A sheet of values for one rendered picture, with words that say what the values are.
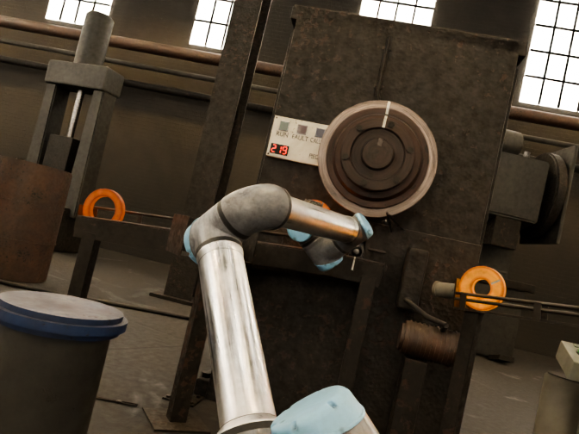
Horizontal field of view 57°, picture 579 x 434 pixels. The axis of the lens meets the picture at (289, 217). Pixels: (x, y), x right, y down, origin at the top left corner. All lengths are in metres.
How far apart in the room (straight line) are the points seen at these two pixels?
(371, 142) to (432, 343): 0.77
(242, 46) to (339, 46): 2.78
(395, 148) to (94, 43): 5.99
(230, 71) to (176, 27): 4.54
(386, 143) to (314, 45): 0.63
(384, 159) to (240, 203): 0.91
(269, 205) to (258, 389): 0.44
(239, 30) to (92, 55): 2.88
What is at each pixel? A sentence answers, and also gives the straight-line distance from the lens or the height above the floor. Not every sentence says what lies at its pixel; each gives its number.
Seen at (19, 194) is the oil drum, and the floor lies 0.63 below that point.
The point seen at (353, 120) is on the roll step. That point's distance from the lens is 2.17.
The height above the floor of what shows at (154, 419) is 0.01.
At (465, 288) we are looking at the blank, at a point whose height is 0.69.
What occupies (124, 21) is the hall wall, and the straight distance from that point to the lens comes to 9.96.
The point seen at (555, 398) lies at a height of 0.46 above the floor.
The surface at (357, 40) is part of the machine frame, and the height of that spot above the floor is 1.64.
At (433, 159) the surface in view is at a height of 1.15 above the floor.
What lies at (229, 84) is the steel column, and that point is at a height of 2.03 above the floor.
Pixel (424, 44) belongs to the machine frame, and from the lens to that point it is 2.46.
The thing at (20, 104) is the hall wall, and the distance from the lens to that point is 10.37.
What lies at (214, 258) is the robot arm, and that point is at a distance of 1.24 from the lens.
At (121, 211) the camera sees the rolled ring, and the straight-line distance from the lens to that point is 2.36.
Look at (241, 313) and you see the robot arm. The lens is 1.15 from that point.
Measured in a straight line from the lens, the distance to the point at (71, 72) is 7.62.
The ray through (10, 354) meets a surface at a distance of 1.38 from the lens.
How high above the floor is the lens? 0.69
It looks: 3 degrees up
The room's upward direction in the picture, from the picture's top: 13 degrees clockwise
